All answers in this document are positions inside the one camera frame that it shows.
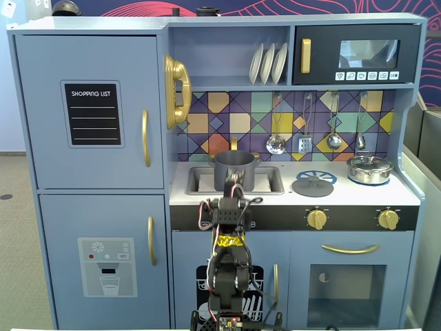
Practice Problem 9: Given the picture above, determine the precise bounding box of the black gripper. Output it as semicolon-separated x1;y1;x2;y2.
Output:
222;168;248;201

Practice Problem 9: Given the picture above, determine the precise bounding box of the gray round pot lid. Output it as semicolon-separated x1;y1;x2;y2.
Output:
291;175;337;199

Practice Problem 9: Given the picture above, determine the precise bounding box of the shiny steel pot lid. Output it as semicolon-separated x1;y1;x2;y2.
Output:
347;154;391;170

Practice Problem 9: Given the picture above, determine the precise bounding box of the gray plastic pot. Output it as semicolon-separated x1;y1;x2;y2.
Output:
207;150;261;192

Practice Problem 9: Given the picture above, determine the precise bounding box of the gold toy faucet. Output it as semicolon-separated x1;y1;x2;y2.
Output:
207;136;261;163

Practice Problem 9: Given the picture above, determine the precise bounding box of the silver sink basin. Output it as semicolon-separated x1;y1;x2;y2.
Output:
186;165;285;197

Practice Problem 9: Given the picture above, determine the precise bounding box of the steel skimmer spoon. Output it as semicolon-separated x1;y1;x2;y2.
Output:
265;92;288;156

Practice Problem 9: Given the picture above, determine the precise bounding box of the steel slotted spatula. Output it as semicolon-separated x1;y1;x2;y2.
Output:
297;92;314;154

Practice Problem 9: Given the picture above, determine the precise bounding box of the gold stove knob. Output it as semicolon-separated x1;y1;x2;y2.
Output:
376;208;401;231
306;208;329;230

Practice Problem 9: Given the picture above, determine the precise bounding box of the steel ladle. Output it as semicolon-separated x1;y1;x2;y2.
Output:
325;91;343;151

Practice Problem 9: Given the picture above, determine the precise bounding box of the white toy plate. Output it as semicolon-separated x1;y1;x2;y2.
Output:
248;42;265;86
271;42;289;86
259;42;277;86

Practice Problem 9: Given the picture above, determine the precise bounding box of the gold toy telephone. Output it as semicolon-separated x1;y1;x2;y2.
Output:
163;54;193;131

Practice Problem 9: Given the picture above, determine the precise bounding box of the small steel spoon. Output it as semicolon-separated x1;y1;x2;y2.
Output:
355;90;369;151

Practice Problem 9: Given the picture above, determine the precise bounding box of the blue wooden toy kitchen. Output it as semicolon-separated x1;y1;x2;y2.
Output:
6;12;429;330

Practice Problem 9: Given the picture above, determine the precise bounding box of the robot controller board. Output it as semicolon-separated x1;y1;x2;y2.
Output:
216;315;243;331

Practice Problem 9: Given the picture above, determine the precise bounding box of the black toy microwave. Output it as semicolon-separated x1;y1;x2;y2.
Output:
291;23;422;86

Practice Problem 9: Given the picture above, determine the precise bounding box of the black shopping list decal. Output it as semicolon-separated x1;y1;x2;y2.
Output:
60;79;126;150

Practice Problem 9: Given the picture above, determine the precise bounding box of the gray water dispenser decal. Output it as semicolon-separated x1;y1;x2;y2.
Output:
76;237;139;299

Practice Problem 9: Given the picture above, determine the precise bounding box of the oven door window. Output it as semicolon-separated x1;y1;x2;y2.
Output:
307;264;388;329

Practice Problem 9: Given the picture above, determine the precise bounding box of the black cylindrical container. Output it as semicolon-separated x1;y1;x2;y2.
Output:
196;6;222;19

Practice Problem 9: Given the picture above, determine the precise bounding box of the gray long desk divider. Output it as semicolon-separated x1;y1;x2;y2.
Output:
402;103;441;163

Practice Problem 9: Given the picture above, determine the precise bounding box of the black rounded helmet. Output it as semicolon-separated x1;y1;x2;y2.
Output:
51;0;83;17

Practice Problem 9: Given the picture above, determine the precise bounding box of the long gold fridge handle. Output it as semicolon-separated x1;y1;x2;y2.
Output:
141;109;153;169

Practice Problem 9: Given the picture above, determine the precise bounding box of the short gold freezer handle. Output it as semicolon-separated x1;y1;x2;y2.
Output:
147;216;158;268

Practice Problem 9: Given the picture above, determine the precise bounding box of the gold dishwasher door handle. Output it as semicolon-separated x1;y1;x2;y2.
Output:
272;263;280;301

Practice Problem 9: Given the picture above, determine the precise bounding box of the gold oven door handle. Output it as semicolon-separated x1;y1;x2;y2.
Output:
320;243;381;256

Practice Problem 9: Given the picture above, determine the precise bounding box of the gold microwave handle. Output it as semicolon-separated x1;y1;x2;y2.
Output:
300;37;312;74

